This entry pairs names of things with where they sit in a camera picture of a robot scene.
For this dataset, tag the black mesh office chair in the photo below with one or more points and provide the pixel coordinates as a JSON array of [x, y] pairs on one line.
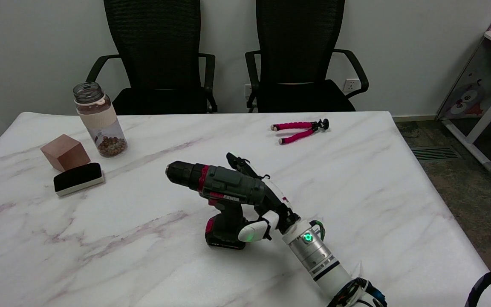
[[298, 51], [156, 51]]

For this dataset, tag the glass bottle with nuts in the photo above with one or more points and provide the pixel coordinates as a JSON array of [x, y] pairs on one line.
[[100, 121]]

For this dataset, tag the white desk with legs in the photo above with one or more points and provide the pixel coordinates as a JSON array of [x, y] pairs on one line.
[[490, 113]]

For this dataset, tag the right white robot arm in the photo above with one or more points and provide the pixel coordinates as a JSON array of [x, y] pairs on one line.
[[313, 251]]

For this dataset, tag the white wall power outlet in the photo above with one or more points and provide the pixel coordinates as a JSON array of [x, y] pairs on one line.
[[351, 84], [247, 89]]

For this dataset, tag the pink flexible mini tripod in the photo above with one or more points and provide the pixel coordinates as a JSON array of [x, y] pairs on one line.
[[296, 126]]

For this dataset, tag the black white board eraser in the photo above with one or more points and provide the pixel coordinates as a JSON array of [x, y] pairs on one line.
[[77, 177]]

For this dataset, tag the brown wooden cube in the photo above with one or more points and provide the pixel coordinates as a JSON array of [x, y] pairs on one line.
[[64, 152]]

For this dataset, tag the dark green power screwdriver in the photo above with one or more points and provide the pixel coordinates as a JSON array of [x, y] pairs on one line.
[[228, 185]]

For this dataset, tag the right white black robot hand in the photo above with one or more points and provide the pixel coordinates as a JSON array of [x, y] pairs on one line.
[[279, 209]]

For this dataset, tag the dark floor vent grille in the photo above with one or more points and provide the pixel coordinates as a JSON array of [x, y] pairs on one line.
[[435, 153]]

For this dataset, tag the grey panel with cartoon print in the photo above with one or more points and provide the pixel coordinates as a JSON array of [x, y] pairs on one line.
[[467, 91]]

